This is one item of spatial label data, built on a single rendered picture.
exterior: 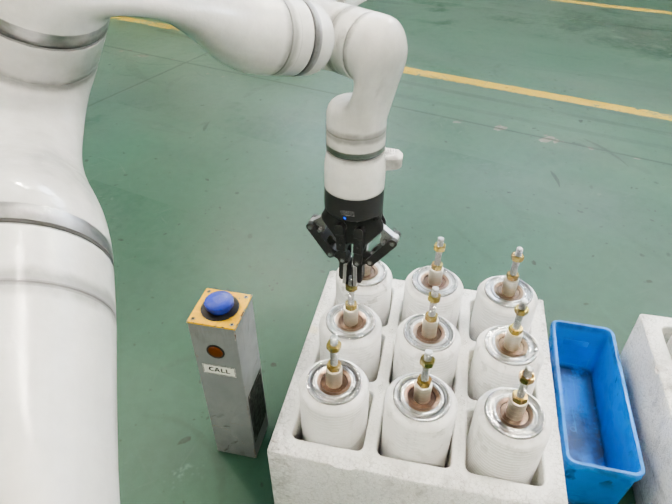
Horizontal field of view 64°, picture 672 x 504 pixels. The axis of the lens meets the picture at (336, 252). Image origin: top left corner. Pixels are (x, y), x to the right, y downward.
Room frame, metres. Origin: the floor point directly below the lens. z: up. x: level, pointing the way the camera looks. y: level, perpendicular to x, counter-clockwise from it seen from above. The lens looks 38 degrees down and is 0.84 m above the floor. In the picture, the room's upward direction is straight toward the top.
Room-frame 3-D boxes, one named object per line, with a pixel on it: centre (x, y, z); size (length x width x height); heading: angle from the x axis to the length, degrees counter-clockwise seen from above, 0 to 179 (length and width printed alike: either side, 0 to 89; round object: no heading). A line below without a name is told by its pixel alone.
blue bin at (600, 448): (0.56, -0.42, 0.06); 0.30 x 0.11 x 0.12; 167
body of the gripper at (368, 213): (0.58, -0.02, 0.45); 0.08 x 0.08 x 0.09
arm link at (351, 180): (0.60, -0.03, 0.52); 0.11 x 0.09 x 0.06; 161
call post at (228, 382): (0.55, 0.16, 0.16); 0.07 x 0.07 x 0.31; 78
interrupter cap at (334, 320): (0.58, -0.02, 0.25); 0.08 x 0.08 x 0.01
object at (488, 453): (0.42, -0.23, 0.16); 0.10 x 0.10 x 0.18
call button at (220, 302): (0.55, 0.16, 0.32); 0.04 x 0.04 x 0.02
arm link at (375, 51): (0.58, -0.03, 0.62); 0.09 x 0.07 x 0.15; 42
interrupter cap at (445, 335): (0.56, -0.14, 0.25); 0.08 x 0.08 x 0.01
